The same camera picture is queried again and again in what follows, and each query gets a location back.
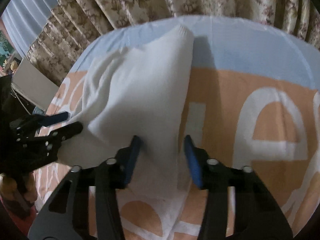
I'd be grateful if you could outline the orange white lettered bedspread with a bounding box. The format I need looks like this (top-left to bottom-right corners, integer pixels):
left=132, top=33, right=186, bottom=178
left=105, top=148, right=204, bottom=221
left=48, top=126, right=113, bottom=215
left=47, top=16, right=319, bottom=236

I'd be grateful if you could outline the person left hand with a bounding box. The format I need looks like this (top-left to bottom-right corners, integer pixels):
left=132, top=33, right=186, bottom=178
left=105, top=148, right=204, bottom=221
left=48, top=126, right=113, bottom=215
left=1, top=172, right=37, bottom=205

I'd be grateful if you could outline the blue floral curtain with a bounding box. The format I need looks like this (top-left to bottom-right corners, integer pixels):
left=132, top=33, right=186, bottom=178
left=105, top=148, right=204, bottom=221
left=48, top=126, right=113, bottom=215
left=1, top=0, right=319, bottom=85

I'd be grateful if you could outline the wall picture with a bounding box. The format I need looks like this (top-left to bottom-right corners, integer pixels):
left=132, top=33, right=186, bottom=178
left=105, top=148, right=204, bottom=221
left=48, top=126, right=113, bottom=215
left=0, top=31, right=15, bottom=64

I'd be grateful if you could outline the white knit sweater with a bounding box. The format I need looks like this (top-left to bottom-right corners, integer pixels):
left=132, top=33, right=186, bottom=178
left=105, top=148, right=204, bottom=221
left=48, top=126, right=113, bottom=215
left=35, top=23, right=195, bottom=240

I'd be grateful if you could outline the leaning white board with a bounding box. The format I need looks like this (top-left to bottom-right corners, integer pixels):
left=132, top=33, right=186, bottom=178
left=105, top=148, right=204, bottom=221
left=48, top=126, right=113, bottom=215
left=12, top=59, right=59, bottom=111

